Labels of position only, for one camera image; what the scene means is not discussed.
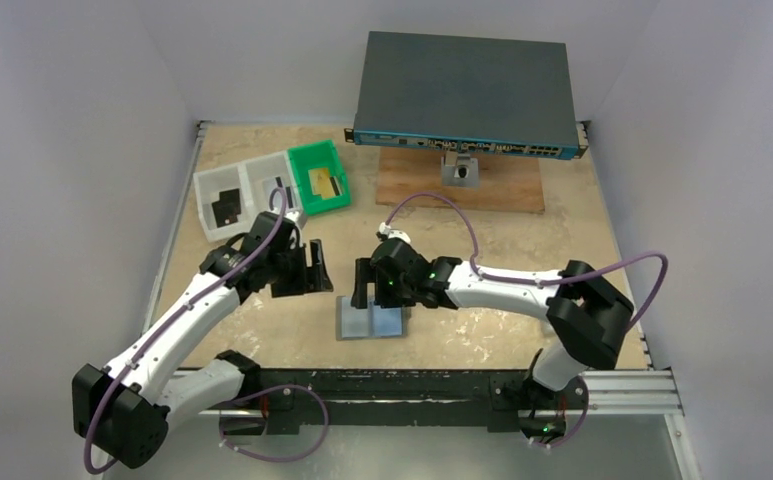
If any black card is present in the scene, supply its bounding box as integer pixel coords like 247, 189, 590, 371
218, 188, 242, 215
211, 201, 240, 228

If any green bin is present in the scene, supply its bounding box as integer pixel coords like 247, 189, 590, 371
287, 140, 351, 216

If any brown wooden board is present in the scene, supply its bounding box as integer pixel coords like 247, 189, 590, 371
375, 147, 545, 214

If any grey leather card holder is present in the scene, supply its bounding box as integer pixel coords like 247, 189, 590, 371
335, 296, 411, 341

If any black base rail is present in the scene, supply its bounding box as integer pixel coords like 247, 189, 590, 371
208, 368, 588, 438

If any aluminium frame rail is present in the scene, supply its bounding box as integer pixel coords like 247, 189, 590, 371
176, 370, 680, 416

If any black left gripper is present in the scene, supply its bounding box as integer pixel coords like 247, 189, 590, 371
266, 239, 331, 298

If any white bin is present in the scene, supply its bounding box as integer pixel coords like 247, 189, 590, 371
192, 163, 254, 242
238, 150, 304, 227

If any gold card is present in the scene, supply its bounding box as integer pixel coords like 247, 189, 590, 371
308, 168, 335, 199
319, 175, 343, 199

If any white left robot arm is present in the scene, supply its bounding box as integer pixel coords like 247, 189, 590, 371
71, 210, 333, 475

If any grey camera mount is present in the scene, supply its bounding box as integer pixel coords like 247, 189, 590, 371
440, 152, 480, 188

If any white left bin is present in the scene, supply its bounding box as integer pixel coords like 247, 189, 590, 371
192, 163, 254, 242

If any grey network switch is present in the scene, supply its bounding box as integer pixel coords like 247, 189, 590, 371
344, 31, 588, 160

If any white middle bin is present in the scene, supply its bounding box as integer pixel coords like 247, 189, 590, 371
238, 150, 304, 227

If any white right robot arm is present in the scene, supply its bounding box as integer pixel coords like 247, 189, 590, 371
348, 238, 634, 407

